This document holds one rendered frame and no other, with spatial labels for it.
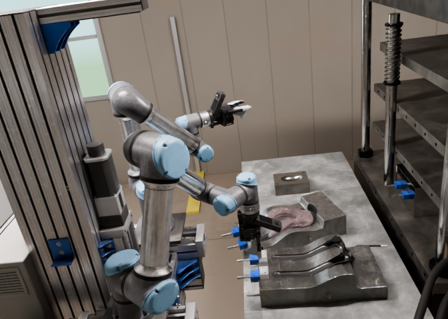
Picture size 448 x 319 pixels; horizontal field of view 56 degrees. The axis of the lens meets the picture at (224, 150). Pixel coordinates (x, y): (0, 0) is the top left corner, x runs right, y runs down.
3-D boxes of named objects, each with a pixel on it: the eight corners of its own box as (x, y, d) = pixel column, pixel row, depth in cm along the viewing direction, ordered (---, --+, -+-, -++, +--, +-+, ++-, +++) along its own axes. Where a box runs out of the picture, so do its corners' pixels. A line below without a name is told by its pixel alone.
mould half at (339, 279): (261, 307, 169) (258, 281, 164) (258, 265, 193) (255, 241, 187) (387, 297, 165) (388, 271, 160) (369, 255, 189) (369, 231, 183)
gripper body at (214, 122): (228, 117, 206) (206, 123, 202) (227, 101, 201) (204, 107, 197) (235, 123, 200) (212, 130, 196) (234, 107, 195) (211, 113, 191)
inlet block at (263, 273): (238, 287, 172) (236, 276, 170) (238, 278, 177) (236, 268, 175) (269, 284, 171) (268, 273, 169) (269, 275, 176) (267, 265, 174)
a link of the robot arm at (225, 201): (206, 211, 152) (226, 198, 160) (229, 220, 145) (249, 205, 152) (203, 193, 149) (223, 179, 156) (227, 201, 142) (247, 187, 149)
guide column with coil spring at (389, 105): (383, 235, 256) (390, 15, 204) (380, 229, 261) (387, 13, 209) (392, 233, 256) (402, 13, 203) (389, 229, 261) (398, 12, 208)
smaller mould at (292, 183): (275, 195, 246) (275, 185, 244) (273, 183, 260) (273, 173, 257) (310, 193, 245) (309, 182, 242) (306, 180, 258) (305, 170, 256)
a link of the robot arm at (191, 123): (176, 133, 196) (173, 115, 193) (198, 127, 200) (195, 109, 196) (182, 137, 189) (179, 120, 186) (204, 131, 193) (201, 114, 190)
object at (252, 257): (238, 269, 182) (237, 259, 180) (238, 261, 187) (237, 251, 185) (268, 267, 181) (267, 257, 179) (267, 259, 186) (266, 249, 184)
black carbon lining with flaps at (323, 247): (273, 282, 171) (271, 263, 167) (271, 257, 186) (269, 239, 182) (360, 275, 168) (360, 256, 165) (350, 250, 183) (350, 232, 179)
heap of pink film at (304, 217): (270, 240, 199) (269, 227, 196) (257, 221, 215) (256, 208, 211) (319, 226, 204) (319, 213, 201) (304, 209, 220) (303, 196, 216)
